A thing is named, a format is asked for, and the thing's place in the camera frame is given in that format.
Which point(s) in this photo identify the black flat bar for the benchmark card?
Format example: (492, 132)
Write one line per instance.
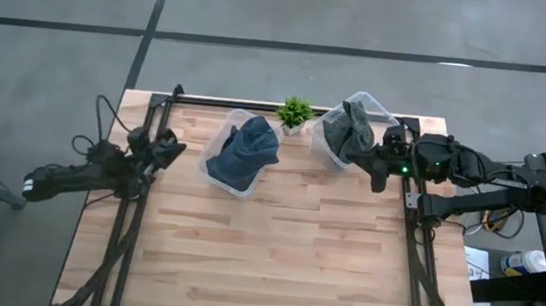
(511, 286)

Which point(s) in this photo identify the small green potted plant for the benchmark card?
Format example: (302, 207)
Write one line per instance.
(294, 112)

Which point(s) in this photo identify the clear plastic container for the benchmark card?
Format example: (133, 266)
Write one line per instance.
(214, 137)
(378, 108)

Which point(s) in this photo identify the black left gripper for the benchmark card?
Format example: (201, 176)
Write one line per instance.
(144, 158)

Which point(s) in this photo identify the white wipes canister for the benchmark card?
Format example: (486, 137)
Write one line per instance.
(523, 262)

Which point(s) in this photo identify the black aluminium table frame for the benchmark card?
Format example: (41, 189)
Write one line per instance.
(412, 267)

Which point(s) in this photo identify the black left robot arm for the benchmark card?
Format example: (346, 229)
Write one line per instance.
(75, 176)

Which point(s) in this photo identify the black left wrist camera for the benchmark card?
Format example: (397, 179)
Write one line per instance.
(139, 137)

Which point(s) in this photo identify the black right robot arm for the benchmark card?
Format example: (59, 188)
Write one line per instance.
(477, 167)

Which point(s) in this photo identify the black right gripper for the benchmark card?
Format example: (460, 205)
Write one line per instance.
(395, 162)

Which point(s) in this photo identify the white paper sheet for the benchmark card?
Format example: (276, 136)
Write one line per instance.
(478, 288)

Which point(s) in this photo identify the silver metal bracket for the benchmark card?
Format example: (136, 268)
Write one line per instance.
(413, 200)

